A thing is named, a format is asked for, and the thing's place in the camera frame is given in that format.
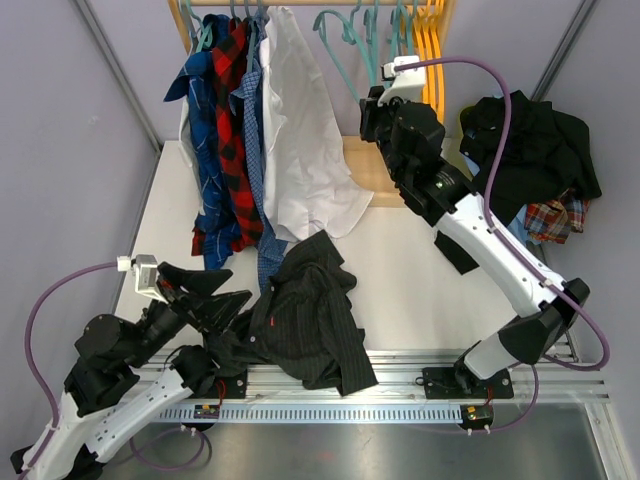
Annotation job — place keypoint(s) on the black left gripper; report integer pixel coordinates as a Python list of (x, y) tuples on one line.
[(215, 312)]

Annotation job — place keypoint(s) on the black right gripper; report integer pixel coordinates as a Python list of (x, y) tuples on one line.
[(372, 112)]

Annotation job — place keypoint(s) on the black pinstriped shirt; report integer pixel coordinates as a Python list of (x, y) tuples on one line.
[(302, 323)]

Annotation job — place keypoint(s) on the teal hanger of pinstriped shirt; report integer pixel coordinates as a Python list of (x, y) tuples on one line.
[(320, 26)]

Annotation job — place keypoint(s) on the brown red plaid shirt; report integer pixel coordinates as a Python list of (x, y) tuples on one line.
[(555, 220)]

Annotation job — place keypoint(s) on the teal plastic hanger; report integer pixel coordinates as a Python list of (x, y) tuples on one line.
[(397, 39)]

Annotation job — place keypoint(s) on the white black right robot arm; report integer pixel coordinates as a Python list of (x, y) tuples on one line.
[(542, 300)]

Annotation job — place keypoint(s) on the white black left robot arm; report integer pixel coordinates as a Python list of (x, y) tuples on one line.
[(93, 418)]

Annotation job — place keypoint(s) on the yellow plastic hanger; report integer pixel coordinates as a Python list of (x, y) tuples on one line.
[(423, 47), (440, 75), (430, 14)]

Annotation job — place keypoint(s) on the white shirt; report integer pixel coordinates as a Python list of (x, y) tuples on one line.
[(308, 186)]

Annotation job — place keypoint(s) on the teal empty hanger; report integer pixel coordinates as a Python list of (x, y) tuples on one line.
[(407, 14)]

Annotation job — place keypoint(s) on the light blue shirt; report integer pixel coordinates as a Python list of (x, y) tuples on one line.
[(517, 225)]

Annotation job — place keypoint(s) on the blue checked shirt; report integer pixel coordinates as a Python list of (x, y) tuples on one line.
[(249, 95)]

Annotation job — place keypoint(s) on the red black plaid shirt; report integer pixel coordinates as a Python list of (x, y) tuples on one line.
[(229, 51)]

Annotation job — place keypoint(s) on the dark blue striped shirt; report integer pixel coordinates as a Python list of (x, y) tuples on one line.
[(216, 226)]

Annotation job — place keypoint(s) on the green laundry bin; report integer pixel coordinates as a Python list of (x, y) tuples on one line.
[(451, 145)]

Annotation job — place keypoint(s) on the wooden clothes rack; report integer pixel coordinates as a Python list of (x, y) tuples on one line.
[(365, 162)]

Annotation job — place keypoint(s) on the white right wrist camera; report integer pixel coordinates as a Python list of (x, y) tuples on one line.
[(407, 78)]

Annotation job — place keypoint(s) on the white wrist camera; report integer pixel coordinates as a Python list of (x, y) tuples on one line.
[(407, 78), (144, 268)]

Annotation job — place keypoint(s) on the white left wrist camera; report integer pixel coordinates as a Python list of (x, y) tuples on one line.
[(144, 268)]

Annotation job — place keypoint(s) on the slotted grey cable duct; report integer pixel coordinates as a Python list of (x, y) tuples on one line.
[(312, 414)]

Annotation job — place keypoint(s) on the aluminium mounting rail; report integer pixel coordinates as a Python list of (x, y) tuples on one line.
[(400, 379)]

